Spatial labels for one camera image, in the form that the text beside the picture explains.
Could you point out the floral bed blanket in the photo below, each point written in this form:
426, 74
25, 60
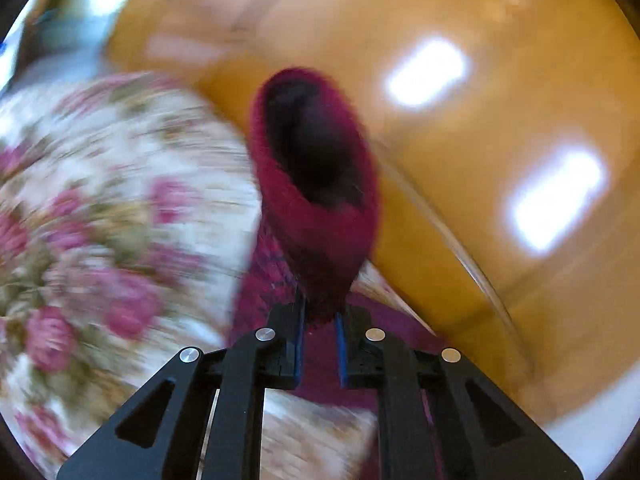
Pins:
115, 240

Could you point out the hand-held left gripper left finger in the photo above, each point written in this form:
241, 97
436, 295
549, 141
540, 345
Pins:
298, 345

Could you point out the wooden headboard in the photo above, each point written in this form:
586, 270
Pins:
450, 170

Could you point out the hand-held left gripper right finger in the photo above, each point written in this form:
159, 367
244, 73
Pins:
342, 350

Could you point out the maroon patterned knit garment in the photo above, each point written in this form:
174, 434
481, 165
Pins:
310, 200

